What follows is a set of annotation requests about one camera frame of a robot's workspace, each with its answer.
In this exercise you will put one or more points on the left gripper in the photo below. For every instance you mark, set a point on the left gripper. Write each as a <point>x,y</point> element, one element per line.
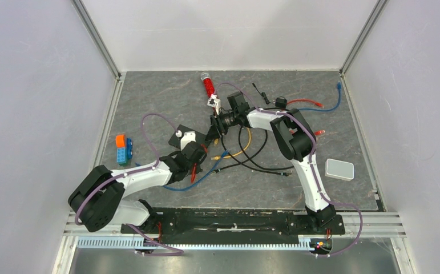
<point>198,162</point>

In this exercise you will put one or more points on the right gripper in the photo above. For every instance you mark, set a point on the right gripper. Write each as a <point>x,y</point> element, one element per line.
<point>213,133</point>

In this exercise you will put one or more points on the black network switch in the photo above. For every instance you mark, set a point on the black network switch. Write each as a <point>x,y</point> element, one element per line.
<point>200,137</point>

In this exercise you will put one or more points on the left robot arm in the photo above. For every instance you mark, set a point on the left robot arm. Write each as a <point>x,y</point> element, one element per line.
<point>102,196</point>

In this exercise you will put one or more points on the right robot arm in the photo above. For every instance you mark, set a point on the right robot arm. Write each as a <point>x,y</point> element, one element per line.
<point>296,142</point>

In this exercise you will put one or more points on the red glitter tube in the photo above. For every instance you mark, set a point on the red glitter tube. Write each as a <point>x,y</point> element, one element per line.
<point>208,84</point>

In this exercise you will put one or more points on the blue orange toy bricks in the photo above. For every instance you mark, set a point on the blue orange toy bricks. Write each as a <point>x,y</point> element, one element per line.
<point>124,151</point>

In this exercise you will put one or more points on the black power adapter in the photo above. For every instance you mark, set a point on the black power adapter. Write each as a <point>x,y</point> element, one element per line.
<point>279,102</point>

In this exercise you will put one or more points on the white plastic box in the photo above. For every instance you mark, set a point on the white plastic box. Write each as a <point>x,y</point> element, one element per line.
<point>339,169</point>

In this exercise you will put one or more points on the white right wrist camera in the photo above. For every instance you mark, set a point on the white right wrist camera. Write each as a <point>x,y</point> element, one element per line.
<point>214,102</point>

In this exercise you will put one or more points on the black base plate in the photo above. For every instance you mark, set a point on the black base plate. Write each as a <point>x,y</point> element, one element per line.
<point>235,226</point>

